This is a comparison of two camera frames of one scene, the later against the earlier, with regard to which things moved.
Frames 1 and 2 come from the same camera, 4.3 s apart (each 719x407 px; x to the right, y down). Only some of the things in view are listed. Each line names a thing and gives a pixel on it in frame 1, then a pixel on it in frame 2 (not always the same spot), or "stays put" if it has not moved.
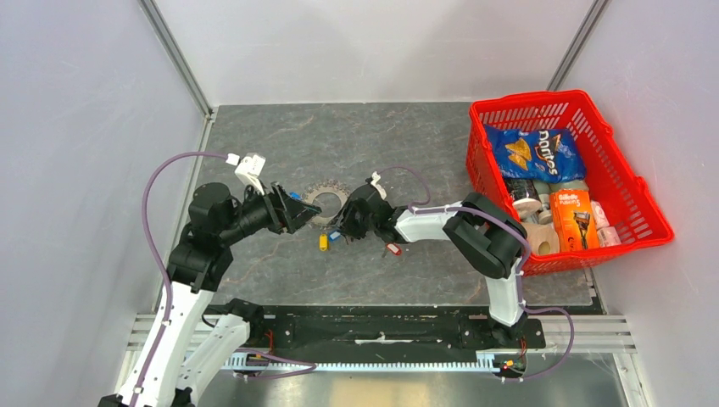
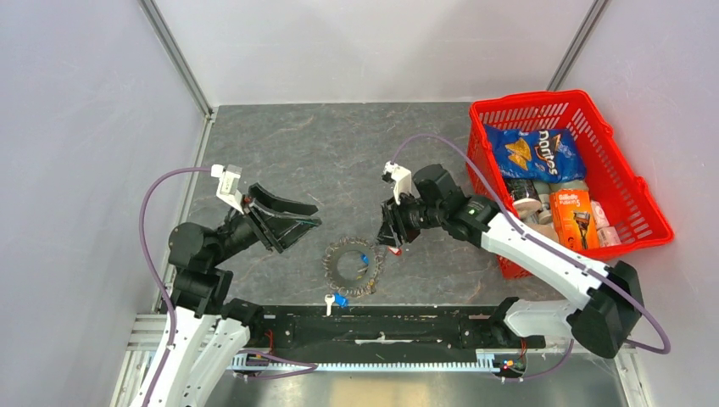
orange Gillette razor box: [574, 220] stays put
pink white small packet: [607, 235] stays put
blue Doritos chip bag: [548, 154] stays put
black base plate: [390, 332] stays put
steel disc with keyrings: [331, 195] to [358, 287]
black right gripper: [345, 221] to [394, 225]
